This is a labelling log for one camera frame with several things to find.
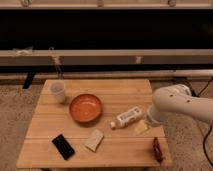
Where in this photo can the wooden table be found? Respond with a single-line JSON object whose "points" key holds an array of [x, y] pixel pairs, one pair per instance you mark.
{"points": [[118, 148]]}

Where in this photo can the orange ceramic bowl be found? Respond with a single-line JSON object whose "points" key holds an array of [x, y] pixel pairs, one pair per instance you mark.
{"points": [[85, 108]]}

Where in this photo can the translucent plastic cup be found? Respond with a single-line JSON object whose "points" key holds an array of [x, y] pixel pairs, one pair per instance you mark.
{"points": [[57, 89]]}

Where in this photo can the yellow sponge piece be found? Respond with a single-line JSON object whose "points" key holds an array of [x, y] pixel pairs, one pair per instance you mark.
{"points": [[141, 127]]}

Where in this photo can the white plastic bottle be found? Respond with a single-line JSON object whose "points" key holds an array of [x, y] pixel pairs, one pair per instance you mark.
{"points": [[126, 118]]}

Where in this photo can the black smartphone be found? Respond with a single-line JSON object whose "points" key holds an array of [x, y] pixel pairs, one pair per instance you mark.
{"points": [[63, 147]]}

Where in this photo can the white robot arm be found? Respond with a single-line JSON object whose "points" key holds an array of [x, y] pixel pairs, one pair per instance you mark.
{"points": [[178, 99]]}

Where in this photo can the beige rectangular block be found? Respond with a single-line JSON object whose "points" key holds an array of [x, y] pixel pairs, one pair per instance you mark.
{"points": [[94, 140]]}

